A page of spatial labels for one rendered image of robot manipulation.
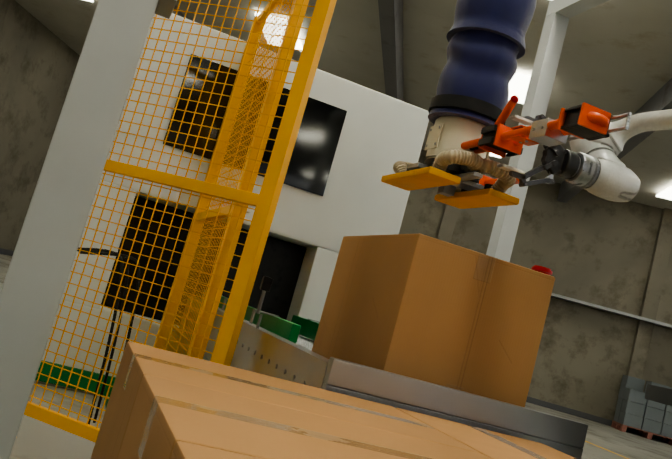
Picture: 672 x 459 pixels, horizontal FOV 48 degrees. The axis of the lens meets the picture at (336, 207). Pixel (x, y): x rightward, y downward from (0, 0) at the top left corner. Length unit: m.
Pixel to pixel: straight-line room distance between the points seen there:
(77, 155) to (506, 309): 1.27
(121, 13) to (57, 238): 0.68
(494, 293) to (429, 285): 0.18
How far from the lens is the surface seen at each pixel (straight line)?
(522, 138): 1.95
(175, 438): 0.82
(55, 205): 2.31
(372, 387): 1.77
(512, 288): 2.00
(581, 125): 1.73
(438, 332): 1.91
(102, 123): 2.33
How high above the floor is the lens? 0.71
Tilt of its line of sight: 8 degrees up
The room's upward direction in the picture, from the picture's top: 16 degrees clockwise
